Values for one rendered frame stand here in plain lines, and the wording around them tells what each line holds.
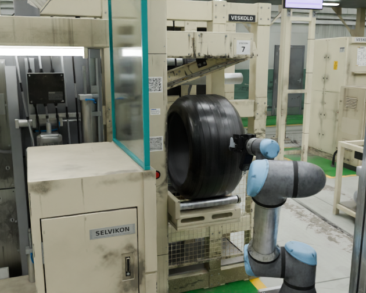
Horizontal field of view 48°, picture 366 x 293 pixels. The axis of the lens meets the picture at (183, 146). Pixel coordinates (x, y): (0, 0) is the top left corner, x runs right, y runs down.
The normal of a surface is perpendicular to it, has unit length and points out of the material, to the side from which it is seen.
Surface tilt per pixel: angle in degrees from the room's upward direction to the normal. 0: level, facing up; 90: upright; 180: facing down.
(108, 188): 90
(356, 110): 90
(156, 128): 90
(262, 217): 115
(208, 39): 90
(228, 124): 56
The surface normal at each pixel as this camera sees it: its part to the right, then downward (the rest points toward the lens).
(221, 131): 0.31, -0.26
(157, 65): 0.35, 0.19
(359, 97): -0.96, 0.06
